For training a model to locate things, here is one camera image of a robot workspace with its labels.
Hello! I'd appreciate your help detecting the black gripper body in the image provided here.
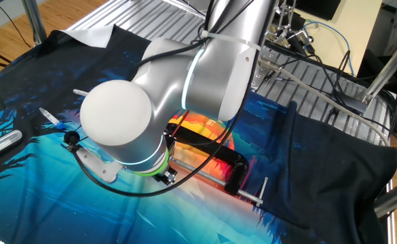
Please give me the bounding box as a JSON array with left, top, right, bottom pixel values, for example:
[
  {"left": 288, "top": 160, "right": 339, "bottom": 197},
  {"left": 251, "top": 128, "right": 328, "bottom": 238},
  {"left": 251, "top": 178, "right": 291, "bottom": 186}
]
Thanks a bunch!
[{"left": 153, "top": 165, "right": 178, "bottom": 186}]

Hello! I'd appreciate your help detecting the black white pencil sharpener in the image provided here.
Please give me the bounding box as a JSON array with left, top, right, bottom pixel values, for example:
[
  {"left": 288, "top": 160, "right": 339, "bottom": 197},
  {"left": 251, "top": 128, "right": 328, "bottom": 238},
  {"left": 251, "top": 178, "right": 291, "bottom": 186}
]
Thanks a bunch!
[{"left": 164, "top": 130, "right": 177, "bottom": 161}]

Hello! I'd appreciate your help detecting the red pencil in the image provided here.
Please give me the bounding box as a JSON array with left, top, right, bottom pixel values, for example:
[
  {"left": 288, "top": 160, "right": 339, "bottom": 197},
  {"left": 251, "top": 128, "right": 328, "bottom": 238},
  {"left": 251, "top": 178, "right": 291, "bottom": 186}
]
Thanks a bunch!
[{"left": 172, "top": 109, "right": 190, "bottom": 137}]

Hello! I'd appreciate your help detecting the black C-clamp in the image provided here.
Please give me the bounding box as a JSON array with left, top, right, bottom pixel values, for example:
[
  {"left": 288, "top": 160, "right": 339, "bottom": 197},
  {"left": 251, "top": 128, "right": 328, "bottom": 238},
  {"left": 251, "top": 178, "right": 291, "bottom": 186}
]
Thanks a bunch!
[{"left": 165, "top": 122, "right": 269, "bottom": 207}]

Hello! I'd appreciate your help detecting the printed sunset forest cloth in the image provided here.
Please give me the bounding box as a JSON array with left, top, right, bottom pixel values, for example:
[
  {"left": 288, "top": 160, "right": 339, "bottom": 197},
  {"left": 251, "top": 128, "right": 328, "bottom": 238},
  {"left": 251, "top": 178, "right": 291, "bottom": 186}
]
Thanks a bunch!
[{"left": 0, "top": 24, "right": 397, "bottom": 244}]

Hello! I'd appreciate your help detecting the small clear blue marker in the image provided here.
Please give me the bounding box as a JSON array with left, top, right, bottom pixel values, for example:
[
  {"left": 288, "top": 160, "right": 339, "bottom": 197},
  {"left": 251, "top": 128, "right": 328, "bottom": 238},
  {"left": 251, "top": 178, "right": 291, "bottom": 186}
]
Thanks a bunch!
[{"left": 38, "top": 107, "right": 66, "bottom": 131}]

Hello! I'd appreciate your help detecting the large clear tube blue cap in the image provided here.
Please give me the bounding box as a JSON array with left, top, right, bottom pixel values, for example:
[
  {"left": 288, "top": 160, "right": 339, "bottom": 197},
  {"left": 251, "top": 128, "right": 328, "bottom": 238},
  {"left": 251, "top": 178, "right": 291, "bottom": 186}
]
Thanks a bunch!
[{"left": 0, "top": 129, "right": 24, "bottom": 160}]

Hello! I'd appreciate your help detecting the metal clamp fixture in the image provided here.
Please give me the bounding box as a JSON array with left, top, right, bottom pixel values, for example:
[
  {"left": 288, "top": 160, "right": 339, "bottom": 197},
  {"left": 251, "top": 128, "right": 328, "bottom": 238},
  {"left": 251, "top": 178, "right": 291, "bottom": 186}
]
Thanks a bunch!
[{"left": 265, "top": 0, "right": 315, "bottom": 55}]

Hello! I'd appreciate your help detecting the grey power adapter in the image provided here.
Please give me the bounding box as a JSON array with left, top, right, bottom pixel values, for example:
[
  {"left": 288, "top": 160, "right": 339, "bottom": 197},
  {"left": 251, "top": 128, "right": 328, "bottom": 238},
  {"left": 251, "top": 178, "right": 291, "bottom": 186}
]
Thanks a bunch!
[{"left": 333, "top": 91, "right": 368, "bottom": 115}]

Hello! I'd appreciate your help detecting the black monitor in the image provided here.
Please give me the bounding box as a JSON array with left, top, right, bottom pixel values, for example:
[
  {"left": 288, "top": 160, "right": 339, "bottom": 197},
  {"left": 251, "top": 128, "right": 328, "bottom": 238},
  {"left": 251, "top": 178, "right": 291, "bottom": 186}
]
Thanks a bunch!
[{"left": 292, "top": 0, "right": 342, "bottom": 21}]

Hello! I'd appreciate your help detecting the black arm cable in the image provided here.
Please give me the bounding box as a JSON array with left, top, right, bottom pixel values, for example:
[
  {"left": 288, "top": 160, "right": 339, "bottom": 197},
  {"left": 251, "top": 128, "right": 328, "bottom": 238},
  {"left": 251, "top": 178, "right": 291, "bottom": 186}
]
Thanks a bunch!
[{"left": 62, "top": 0, "right": 277, "bottom": 199}]

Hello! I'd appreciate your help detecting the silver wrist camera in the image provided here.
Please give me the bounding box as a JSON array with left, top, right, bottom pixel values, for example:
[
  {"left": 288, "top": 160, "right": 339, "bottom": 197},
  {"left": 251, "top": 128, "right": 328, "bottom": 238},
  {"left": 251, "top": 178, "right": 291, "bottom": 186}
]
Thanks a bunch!
[{"left": 75, "top": 147, "right": 123, "bottom": 184}]

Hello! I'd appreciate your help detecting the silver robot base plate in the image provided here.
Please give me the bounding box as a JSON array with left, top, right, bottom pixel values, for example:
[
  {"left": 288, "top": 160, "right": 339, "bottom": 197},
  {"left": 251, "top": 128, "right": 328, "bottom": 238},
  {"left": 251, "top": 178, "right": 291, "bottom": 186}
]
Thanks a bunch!
[{"left": 250, "top": 43, "right": 289, "bottom": 93}]

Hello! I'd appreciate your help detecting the grey cable metal connector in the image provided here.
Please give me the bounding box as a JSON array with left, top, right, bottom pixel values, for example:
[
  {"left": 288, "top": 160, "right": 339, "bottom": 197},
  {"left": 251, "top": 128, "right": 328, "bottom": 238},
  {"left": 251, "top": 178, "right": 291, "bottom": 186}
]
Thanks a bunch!
[{"left": 258, "top": 56, "right": 392, "bottom": 147}]

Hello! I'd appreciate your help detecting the black cable bundle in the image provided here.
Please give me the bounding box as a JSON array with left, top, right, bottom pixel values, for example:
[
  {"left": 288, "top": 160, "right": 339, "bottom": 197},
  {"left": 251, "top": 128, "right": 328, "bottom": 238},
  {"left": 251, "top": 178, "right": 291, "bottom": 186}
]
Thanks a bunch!
[{"left": 262, "top": 40, "right": 397, "bottom": 150}]

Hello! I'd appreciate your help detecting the aluminium frame post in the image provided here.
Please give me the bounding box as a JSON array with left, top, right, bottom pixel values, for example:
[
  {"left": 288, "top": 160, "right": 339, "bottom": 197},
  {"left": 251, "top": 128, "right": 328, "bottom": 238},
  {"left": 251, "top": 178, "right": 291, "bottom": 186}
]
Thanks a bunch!
[
  {"left": 374, "top": 174, "right": 397, "bottom": 218},
  {"left": 362, "top": 23, "right": 397, "bottom": 105},
  {"left": 21, "top": 0, "right": 48, "bottom": 47}
]

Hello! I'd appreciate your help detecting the blue cable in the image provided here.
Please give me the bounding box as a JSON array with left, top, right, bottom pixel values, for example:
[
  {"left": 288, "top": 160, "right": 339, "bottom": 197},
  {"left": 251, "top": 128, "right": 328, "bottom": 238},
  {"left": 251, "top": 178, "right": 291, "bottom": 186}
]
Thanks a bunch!
[{"left": 302, "top": 20, "right": 355, "bottom": 76}]

